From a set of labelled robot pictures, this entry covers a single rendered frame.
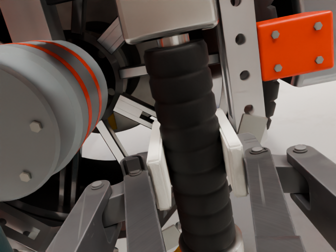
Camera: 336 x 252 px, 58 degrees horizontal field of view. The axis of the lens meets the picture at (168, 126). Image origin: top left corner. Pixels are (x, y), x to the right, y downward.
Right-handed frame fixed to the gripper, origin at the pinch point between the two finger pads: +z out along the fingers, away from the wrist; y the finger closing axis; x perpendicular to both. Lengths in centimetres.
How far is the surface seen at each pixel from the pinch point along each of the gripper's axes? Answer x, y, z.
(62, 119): 1.9, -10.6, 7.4
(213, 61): 1.0, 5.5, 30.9
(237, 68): 1.0, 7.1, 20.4
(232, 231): -5.5, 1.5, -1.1
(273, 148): -83, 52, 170
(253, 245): -83, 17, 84
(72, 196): -18.1, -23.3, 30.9
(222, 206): -3.2, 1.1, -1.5
